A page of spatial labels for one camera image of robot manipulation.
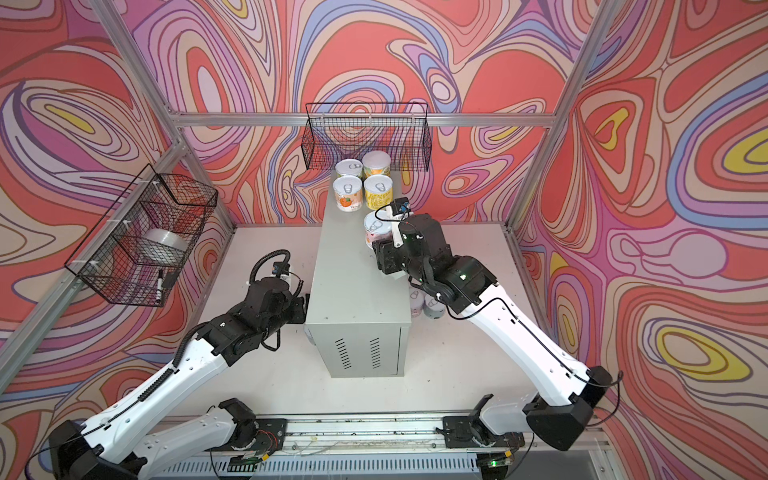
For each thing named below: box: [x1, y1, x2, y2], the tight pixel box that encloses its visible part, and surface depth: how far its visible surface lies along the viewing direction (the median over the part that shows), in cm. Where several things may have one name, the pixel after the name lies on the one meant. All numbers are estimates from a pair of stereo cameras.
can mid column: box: [332, 175, 364, 213], surface depth 75 cm
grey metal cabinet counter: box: [304, 172, 412, 378], surface depth 66 cm
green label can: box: [335, 158, 364, 180], surface depth 80 cm
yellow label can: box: [364, 174, 394, 211], surface depth 75 cm
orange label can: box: [362, 150, 391, 180], surface depth 78 cm
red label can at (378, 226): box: [363, 210, 393, 250], surface depth 66 cm
